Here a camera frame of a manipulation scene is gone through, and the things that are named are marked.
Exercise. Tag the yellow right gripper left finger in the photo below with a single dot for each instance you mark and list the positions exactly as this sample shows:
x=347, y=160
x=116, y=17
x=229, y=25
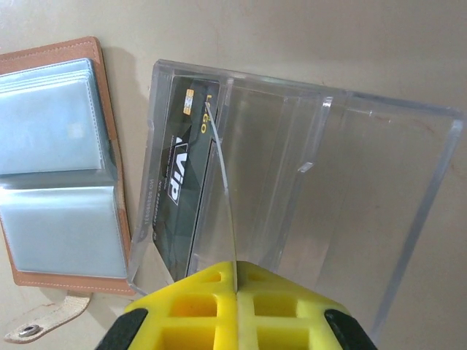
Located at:
x=182, y=321

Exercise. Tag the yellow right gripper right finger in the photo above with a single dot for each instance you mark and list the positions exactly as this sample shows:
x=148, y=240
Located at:
x=292, y=321

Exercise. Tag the black VIP card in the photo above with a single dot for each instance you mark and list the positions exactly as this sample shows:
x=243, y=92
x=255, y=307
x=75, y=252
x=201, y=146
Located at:
x=182, y=164

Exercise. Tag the tan leather card holder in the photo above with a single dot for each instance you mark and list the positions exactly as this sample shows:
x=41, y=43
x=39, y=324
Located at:
x=54, y=218

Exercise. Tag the clear acrylic card box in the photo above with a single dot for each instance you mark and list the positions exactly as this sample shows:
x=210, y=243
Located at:
x=346, y=182

